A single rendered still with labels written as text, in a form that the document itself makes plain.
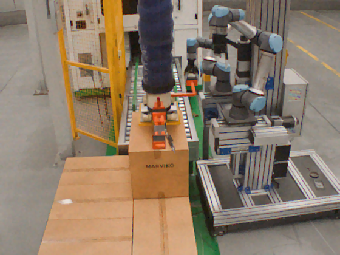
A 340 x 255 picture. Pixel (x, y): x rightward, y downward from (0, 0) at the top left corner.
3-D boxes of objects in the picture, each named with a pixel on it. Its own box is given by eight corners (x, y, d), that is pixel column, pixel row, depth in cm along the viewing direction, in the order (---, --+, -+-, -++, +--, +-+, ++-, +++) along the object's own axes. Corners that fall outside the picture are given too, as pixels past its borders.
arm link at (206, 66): (212, 76, 307) (224, 11, 299) (196, 73, 314) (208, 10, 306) (218, 77, 317) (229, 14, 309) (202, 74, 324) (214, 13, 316)
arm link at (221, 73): (227, 81, 304) (227, 66, 298) (212, 78, 311) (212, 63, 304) (232, 77, 313) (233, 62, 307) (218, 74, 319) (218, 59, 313)
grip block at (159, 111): (151, 115, 251) (151, 107, 248) (166, 115, 252) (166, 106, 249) (151, 121, 244) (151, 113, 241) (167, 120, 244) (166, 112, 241)
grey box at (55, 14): (57, 27, 356) (53, -3, 341) (62, 27, 356) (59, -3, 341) (53, 32, 338) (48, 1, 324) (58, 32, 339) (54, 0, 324)
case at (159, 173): (135, 154, 323) (132, 112, 304) (182, 152, 324) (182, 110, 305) (133, 198, 271) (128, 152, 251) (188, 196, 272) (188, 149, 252)
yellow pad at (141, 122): (139, 105, 289) (139, 99, 287) (152, 104, 289) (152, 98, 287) (138, 126, 259) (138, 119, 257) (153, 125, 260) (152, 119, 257)
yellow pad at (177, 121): (164, 104, 289) (164, 98, 287) (178, 103, 290) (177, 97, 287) (166, 125, 260) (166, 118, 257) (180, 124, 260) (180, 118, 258)
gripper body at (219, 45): (211, 51, 225) (211, 31, 219) (225, 50, 226) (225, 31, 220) (214, 54, 218) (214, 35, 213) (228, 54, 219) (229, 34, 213)
